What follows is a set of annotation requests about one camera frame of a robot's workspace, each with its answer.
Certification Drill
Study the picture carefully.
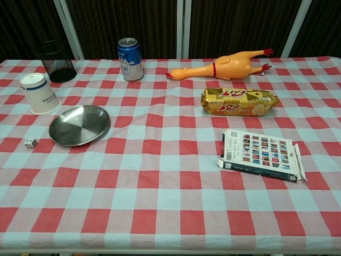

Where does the black mesh pen holder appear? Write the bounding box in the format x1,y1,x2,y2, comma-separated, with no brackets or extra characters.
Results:
34,40,77,83

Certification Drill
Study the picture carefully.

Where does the golden biscuit packet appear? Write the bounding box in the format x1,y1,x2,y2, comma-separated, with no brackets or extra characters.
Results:
200,87,279,118

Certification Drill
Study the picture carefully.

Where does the white paper cup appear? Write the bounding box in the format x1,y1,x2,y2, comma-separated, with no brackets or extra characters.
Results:
20,73,62,115

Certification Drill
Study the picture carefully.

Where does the white postcard box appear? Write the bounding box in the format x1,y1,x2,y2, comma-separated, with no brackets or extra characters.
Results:
217,129,308,183

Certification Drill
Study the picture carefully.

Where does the silver metal plate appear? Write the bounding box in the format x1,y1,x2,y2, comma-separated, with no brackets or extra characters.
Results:
48,105,111,147

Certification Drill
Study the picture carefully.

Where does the blue and white drink can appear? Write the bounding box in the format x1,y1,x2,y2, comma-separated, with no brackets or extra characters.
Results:
117,37,144,82

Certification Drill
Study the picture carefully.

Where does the white partition frame post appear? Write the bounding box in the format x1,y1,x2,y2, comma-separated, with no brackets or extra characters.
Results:
281,0,312,58
53,0,85,60
176,0,192,60

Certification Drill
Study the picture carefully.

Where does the red and white checkered tablecloth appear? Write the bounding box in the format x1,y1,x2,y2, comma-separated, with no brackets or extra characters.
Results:
0,56,341,252

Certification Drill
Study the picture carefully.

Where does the yellow rubber chicken toy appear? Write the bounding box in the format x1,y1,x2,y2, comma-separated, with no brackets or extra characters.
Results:
165,48,274,81

